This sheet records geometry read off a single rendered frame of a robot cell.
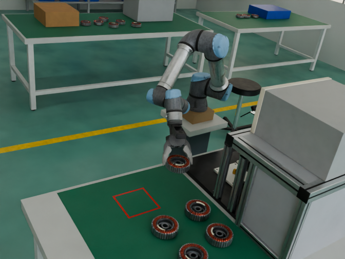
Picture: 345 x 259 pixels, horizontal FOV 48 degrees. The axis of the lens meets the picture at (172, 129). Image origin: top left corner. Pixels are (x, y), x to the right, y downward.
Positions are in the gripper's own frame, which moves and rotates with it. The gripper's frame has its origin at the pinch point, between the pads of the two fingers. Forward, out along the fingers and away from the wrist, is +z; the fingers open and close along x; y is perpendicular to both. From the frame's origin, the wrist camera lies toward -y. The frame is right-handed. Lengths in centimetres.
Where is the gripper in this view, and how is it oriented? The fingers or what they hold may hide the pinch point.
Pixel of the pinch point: (177, 164)
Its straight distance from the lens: 178.1
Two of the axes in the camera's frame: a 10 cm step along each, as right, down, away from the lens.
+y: -2.4, 1.5, 9.6
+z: 0.5, 9.9, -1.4
